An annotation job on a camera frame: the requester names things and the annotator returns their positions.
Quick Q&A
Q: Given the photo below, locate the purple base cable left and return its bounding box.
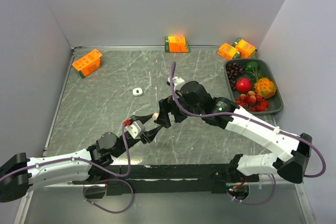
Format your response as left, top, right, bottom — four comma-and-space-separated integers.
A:
82, 177, 135, 213

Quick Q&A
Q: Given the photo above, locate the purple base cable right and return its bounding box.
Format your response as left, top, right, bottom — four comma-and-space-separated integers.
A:
227, 180, 277, 206

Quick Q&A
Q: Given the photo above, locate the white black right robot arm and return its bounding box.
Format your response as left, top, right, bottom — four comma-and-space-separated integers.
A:
154, 81, 312, 184

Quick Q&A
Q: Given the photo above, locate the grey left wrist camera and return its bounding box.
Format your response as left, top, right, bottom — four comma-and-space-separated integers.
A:
125, 120, 145, 139

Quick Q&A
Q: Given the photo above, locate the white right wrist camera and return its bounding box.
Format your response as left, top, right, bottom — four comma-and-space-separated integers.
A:
172, 77, 185, 90

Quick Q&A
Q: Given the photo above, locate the beige earbud charging case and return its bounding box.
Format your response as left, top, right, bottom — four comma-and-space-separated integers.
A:
152, 113, 159, 120

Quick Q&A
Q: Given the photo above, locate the dark purple grape bunch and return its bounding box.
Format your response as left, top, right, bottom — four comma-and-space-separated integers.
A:
225, 63, 245, 90

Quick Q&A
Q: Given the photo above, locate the orange box centre back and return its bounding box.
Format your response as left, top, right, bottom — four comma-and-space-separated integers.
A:
164, 36, 191, 53

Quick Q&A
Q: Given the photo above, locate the orange box right front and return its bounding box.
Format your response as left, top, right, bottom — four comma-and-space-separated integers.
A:
217, 43, 241, 60

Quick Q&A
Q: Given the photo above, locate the orange box right back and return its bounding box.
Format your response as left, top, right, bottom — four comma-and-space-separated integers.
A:
232, 38, 257, 58

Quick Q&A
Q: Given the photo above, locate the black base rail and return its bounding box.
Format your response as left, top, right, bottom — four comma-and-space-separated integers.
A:
72, 163, 260, 196

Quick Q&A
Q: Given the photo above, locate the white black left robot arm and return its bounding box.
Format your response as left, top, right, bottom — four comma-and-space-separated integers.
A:
1, 113, 162, 202

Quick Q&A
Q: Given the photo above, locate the green lime with leaves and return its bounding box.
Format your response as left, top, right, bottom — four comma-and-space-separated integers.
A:
245, 61, 263, 81

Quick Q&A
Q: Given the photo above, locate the red apple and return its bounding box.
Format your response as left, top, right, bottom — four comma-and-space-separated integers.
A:
235, 78, 252, 93

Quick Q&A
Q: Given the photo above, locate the white earbud charging case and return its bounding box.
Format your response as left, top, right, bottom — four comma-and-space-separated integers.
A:
132, 88, 143, 97

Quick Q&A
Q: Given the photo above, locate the red yellow cherry bunch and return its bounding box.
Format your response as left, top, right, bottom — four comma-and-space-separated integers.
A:
235, 91, 269, 112

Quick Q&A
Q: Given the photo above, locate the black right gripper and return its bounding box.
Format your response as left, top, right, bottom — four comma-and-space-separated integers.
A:
155, 92, 203, 128

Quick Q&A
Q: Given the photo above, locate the orange box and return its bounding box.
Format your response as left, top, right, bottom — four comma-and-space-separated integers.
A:
217, 43, 241, 60
72, 49, 102, 78
164, 36, 191, 53
232, 38, 257, 58

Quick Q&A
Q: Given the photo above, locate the orange box far left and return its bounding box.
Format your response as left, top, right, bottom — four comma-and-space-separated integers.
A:
72, 49, 102, 78

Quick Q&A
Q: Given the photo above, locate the dark green fruit tray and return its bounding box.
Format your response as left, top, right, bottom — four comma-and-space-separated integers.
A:
224, 58, 284, 115

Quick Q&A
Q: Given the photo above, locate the orange spiky fruit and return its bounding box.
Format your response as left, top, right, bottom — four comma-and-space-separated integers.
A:
254, 78, 277, 99

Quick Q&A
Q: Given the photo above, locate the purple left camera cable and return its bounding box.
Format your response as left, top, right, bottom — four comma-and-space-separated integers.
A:
0, 119, 132, 185

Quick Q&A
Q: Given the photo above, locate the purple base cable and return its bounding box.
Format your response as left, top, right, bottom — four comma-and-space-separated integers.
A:
227, 180, 277, 206
82, 177, 135, 213

